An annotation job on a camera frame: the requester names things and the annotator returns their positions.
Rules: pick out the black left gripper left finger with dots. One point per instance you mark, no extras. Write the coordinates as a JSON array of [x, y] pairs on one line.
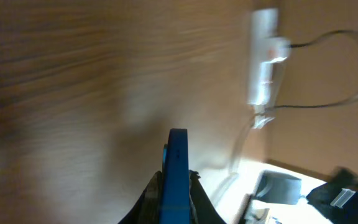
[[147, 207]]

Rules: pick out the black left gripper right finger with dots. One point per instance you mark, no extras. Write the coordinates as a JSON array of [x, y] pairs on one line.
[[202, 210]]

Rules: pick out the white charger plug adapter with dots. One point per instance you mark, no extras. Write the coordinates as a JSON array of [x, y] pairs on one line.
[[277, 49]]

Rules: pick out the white power strip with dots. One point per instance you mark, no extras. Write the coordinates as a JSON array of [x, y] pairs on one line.
[[262, 29]]

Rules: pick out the blue Galaxy smartphone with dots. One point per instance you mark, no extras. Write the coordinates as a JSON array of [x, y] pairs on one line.
[[175, 206]]

